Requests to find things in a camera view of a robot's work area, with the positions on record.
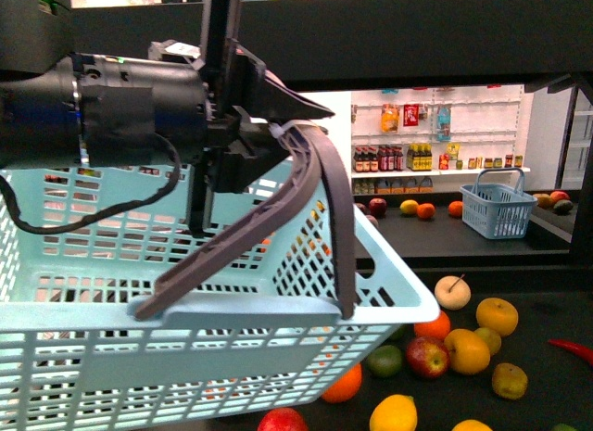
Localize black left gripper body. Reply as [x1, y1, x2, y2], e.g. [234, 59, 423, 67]
[148, 0, 333, 237]

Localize light teal shopping basket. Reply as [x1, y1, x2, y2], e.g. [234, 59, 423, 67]
[0, 120, 441, 431]

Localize yellow lemon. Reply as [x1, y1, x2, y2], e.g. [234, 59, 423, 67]
[369, 394, 418, 431]

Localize white sauce shelf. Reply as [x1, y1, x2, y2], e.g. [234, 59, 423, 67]
[350, 84, 533, 196]

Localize white zip tie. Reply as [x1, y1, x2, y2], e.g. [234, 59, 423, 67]
[268, 120, 319, 139]

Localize green lime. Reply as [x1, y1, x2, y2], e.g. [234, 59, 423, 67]
[366, 345, 403, 378]

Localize white pear with stem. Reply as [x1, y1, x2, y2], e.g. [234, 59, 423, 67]
[434, 274, 472, 311]

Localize small blue basket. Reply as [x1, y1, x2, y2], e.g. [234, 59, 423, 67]
[460, 167, 537, 240]

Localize large orange fruit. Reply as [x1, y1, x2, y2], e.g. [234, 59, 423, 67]
[321, 363, 363, 404]

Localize orange near front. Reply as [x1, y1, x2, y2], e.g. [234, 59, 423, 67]
[413, 311, 451, 341]

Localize red apple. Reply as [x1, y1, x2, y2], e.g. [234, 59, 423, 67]
[405, 336, 450, 380]

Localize orange yellow apple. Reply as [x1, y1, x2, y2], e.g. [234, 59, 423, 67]
[444, 328, 491, 375]

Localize green kiwi upper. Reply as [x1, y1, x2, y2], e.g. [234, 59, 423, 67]
[474, 327, 502, 356]

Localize brown kiwi fruit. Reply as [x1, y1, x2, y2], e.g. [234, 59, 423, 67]
[491, 362, 528, 400]

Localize red chili pepper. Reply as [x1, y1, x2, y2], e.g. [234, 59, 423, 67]
[548, 339, 593, 366]

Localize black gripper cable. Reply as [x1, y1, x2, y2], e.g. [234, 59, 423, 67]
[0, 133, 183, 235]

